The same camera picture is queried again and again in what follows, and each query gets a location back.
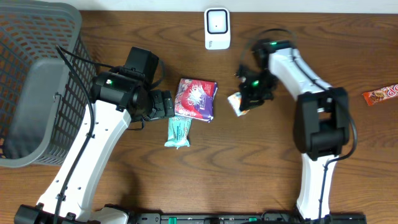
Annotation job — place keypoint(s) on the small orange snack packet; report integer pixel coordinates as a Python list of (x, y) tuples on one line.
[(235, 101)]

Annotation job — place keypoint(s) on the red purple snack bag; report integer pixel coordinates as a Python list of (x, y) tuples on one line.
[(194, 99)]

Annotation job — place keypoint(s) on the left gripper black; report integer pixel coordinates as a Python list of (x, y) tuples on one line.
[(168, 103)]

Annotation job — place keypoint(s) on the orange brown wafer bar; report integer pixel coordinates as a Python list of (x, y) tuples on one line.
[(382, 94)]

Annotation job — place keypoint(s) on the teal snack packet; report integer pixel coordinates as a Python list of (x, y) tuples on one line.
[(178, 131)]

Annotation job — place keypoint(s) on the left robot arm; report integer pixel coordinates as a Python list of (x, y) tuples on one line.
[(117, 100)]

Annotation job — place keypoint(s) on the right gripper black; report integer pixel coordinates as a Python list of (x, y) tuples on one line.
[(249, 98)]

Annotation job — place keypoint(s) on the grey plastic mesh basket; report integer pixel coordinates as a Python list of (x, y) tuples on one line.
[(45, 68)]

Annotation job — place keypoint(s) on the white barcode scanner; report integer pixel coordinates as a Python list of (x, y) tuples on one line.
[(217, 28)]

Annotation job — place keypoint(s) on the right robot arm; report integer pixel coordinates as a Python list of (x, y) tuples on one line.
[(322, 122)]

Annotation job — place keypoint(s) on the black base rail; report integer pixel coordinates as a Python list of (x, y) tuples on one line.
[(155, 218)]

